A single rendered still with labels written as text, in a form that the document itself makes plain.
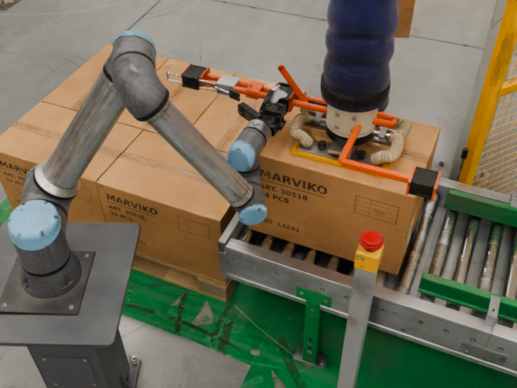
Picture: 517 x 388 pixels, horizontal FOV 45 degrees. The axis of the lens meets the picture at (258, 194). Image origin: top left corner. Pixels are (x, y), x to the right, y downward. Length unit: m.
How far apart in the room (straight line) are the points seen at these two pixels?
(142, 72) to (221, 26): 3.27
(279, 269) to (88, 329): 0.73
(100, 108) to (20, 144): 1.29
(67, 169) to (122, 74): 0.44
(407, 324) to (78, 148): 1.27
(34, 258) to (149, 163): 0.98
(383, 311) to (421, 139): 0.63
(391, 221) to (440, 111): 2.03
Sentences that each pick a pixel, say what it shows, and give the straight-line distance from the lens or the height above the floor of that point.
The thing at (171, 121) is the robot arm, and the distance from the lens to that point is 1.69.
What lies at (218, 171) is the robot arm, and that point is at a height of 1.15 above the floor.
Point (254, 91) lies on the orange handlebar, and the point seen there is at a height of 1.09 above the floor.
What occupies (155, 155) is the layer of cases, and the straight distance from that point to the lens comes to 2.83.
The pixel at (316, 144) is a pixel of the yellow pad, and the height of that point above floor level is 0.97.
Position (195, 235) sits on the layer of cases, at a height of 0.41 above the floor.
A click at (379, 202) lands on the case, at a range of 2.11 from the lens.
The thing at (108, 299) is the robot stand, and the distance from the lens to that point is 2.05.
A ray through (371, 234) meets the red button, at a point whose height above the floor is 1.04.
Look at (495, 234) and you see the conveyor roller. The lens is 2.59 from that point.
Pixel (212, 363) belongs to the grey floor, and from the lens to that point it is 2.74.
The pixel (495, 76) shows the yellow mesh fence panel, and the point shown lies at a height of 1.08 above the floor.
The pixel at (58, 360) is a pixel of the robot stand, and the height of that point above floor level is 0.44.
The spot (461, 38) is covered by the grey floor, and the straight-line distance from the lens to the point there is 4.92.
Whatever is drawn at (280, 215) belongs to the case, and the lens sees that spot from 2.32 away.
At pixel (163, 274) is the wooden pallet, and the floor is 0.02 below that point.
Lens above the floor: 2.35
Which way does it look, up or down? 44 degrees down
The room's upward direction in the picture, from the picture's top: 1 degrees counter-clockwise
